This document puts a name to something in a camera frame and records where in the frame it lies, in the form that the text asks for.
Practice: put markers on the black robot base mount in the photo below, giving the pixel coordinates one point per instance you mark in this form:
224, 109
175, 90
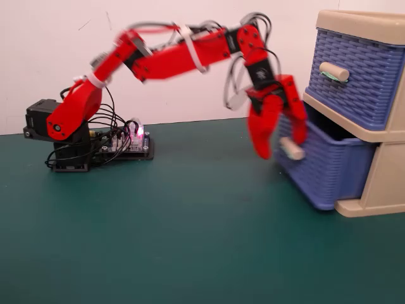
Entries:
71, 152

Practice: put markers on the red robot arm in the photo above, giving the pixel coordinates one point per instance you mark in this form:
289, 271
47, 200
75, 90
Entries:
177, 58

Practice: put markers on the controller circuit board with LEDs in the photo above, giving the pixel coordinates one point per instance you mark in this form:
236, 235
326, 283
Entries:
139, 149

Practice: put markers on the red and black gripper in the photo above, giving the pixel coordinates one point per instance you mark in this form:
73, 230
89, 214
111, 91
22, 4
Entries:
262, 76

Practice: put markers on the white zip tie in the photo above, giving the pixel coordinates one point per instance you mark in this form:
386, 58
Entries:
194, 52

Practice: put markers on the beige plastic drawer cabinet frame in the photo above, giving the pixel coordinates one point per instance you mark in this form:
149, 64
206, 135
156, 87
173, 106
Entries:
390, 177

